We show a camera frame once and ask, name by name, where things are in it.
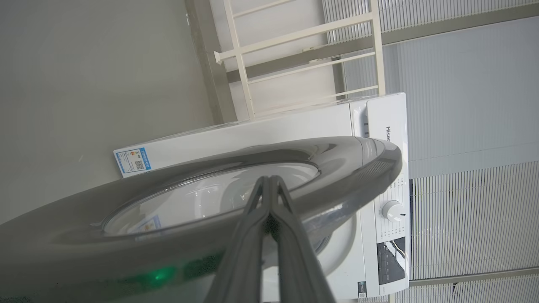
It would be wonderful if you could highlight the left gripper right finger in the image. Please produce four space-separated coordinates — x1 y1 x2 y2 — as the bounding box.
269 175 338 303

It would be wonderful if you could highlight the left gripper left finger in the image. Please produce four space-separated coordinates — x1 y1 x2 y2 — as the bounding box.
204 175 271 303

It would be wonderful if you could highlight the black round washer door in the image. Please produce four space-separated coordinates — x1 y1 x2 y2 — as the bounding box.
0 136 403 303

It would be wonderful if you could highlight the white washing machine body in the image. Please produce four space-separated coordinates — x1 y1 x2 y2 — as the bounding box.
112 92 411 301

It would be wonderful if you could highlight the black washer display panel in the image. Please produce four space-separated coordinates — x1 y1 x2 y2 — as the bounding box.
376 236 407 286

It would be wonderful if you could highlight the white washer control knob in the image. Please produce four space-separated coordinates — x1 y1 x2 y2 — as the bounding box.
381 199 408 223

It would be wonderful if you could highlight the blue energy label sticker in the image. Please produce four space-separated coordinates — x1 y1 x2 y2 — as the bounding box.
114 146 152 176

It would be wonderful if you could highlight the white detergent drawer front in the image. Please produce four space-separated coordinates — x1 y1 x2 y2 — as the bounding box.
366 94 408 146

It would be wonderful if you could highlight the white window blind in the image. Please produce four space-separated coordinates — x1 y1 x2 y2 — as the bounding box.
392 274 539 303
410 161 539 281
322 0 539 46
380 16 539 179

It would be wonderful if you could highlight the cream metal rack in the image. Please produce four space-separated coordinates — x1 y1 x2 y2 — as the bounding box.
213 0 387 121

